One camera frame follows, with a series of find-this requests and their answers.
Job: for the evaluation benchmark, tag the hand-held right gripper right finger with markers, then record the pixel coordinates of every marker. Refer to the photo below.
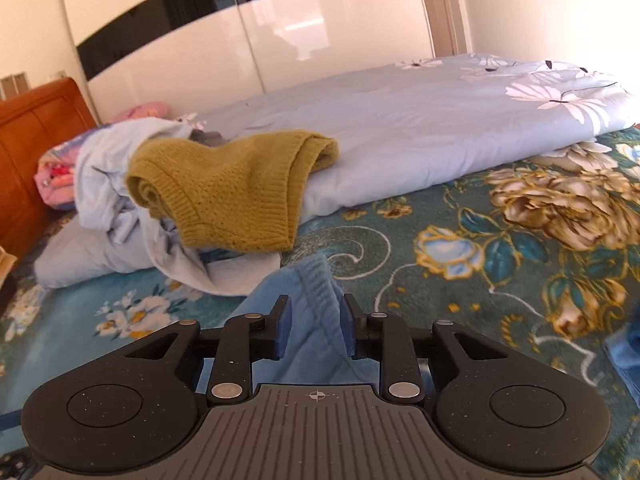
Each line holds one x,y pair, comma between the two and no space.
347,331

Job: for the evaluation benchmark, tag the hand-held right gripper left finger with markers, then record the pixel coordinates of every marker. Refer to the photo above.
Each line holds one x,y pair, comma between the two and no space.
283,327

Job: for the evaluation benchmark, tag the wall switch panel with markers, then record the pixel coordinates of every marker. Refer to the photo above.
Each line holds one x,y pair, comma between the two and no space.
12,86

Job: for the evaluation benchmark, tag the dark blue garment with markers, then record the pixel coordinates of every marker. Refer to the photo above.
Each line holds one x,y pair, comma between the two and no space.
625,350

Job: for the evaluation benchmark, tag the pink cloth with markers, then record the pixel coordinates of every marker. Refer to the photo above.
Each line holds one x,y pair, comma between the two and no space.
145,110

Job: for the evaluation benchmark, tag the light blue fleece garment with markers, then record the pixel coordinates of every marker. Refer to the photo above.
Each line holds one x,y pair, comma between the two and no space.
311,300

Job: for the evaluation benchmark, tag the wooden headboard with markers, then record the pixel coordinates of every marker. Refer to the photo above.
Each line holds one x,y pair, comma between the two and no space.
35,135

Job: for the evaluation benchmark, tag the crumpled pale blue shirt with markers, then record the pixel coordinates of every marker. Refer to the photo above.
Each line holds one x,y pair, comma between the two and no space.
107,170

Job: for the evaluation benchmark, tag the teal floral blanket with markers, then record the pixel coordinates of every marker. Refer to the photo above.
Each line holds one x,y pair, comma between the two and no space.
450,270

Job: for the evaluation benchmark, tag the folded pale blue floral quilt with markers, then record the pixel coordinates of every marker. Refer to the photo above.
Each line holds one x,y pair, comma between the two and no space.
400,125

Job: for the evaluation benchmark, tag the pink floral pillow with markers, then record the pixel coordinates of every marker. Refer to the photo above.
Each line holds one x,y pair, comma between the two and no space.
55,175

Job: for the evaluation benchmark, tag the mustard knit sweater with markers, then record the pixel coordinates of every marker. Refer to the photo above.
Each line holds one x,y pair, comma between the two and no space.
225,195

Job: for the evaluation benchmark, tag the white wardrobe with black stripe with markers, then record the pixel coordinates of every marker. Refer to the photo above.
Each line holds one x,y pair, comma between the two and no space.
200,60

